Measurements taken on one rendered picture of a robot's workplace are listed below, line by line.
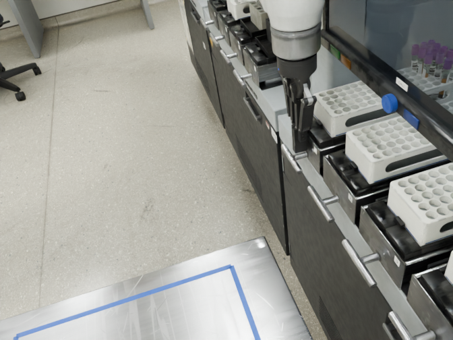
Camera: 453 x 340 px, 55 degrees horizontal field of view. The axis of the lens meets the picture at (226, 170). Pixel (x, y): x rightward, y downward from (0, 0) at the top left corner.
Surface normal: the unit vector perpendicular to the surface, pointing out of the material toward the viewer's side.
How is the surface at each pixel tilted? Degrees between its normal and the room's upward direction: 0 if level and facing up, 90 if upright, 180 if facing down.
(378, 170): 90
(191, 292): 0
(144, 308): 0
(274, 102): 0
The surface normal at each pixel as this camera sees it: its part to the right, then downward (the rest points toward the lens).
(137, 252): -0.15, -0.74
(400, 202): -0.95, 0.29
